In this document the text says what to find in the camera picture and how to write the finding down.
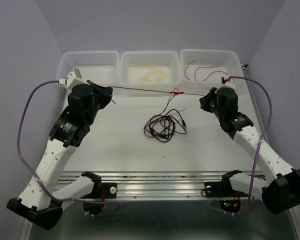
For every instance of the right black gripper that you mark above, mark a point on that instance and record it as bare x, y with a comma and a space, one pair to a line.
205, 100

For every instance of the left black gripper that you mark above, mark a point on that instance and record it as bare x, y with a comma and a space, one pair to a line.
105, 92

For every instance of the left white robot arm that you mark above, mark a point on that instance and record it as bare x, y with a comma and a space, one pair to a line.
65, 137

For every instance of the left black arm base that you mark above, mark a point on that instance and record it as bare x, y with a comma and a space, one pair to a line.
104, 191

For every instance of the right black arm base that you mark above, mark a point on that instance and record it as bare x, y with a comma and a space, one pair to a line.
229, 200

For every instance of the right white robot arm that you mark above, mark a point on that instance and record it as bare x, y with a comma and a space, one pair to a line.
280, 190

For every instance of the left white plastic basket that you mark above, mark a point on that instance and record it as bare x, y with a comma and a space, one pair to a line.
100, 67

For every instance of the white plastic basket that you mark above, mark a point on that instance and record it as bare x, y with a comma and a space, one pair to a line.
204, 68
154, 70
100, 67

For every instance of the right white plastic basket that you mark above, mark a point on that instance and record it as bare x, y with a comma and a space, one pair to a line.
204, 68

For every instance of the middle white plastic basket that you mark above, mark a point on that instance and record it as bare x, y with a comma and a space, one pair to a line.
154, 70

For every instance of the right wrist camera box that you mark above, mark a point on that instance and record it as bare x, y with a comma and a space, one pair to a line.
227, 82

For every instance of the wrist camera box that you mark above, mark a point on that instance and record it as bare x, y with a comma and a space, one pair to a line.
227, 82
73, 79

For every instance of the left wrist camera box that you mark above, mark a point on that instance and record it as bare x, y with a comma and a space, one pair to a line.
73, 79

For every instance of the aluminium front rail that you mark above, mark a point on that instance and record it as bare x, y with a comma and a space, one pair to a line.
131, 186

